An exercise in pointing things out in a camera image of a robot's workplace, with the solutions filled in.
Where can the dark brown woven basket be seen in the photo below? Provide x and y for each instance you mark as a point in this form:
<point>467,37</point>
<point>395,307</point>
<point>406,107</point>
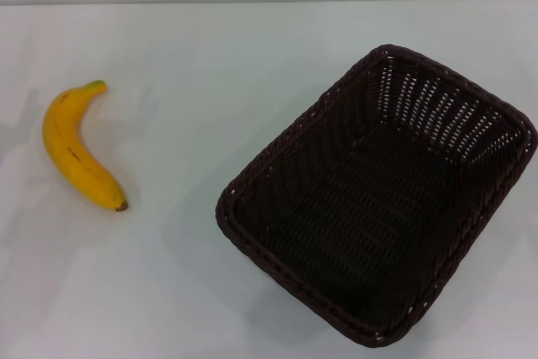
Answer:
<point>357,207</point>

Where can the yellow banana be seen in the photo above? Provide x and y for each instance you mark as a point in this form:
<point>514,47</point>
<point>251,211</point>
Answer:
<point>67,140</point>

